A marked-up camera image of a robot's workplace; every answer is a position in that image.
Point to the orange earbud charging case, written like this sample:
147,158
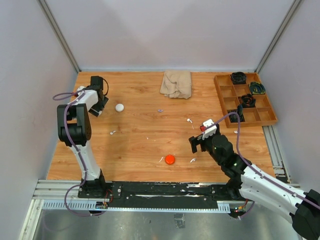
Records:
170,159

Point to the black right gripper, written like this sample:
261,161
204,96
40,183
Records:
196,140

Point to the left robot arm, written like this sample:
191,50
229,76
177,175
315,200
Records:
74,130

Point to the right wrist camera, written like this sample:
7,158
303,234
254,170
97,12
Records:
208,128

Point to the wooden compartment tray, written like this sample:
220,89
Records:
262,114

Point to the beige cloth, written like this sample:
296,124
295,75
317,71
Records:
176,84

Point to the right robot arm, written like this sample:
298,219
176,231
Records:
300,208

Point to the blue yellow rolled sock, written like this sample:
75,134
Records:
257,88

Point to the dark green rolled sock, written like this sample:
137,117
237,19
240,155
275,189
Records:
238,116

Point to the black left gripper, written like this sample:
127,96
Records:
102,105

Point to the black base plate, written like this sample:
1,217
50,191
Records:
161,196

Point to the white charging case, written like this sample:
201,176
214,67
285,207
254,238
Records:
119,107
94,112

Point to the black orange rolled sock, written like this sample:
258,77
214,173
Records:
247,101

